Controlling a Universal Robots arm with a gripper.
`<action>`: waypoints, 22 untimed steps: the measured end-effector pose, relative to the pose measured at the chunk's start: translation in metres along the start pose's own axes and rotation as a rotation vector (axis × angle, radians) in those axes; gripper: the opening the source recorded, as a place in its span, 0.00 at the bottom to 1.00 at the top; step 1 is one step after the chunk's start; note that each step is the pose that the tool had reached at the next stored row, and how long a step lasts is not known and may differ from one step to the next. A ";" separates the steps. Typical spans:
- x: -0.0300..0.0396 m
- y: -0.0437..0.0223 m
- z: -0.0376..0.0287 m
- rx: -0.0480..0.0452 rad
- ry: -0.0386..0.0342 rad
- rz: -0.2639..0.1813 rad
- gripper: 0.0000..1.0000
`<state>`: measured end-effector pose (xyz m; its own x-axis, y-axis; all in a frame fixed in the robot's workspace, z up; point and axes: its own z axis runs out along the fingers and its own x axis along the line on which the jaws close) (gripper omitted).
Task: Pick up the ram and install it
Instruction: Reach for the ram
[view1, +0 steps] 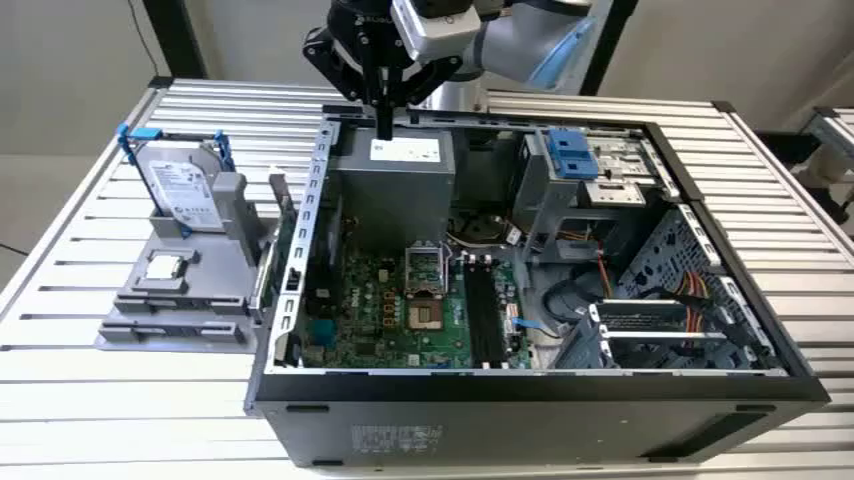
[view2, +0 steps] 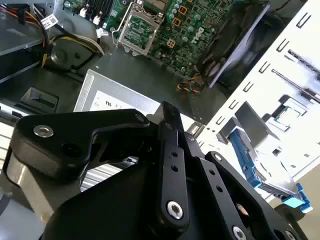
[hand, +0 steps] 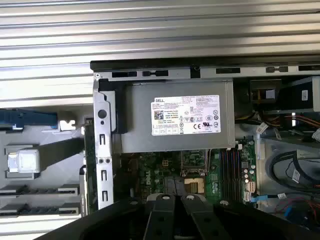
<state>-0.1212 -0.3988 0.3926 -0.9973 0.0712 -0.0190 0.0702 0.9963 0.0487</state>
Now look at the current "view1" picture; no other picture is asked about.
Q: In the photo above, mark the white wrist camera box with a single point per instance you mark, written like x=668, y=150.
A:
x=433, y=25

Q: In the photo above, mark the dark round fan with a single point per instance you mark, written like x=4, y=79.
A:
x=483, y=227

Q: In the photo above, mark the silver CPU chip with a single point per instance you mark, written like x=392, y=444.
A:
x=162, y=265

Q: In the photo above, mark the metal disk bay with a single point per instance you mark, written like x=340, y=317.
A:
x=640, y=336

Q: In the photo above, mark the black RAM slot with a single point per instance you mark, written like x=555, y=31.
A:
x=493, y=310
x=476, y=310

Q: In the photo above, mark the blue plastic drive latch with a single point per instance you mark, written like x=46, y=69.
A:
x=569, y=150

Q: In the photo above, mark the green motherboard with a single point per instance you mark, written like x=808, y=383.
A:
x=373, y=325

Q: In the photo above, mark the CPU socket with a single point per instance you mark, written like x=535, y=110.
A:
x=425, y=315

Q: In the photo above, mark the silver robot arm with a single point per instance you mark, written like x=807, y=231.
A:
x=507, y=40

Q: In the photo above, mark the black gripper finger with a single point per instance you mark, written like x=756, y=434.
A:
x=347, y=75
x=420, y=82

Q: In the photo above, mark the green graphics card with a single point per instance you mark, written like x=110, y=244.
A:
x=286, y=225

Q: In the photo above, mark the neighbouring slat table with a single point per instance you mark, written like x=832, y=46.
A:
x=834, y=125

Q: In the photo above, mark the black frame post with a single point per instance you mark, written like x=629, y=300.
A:
x=176, y=40
x=609, y=50

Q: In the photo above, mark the black open PC case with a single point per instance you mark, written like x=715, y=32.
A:
x=533, y=425

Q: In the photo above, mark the grey power supply unit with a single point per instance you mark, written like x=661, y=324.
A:
x=393, y=200

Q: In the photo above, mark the hard disk in blue carrier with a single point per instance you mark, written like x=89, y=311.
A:
x=176, y=185

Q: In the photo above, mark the grey parts rack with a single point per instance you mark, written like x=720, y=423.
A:
x=213, y=260

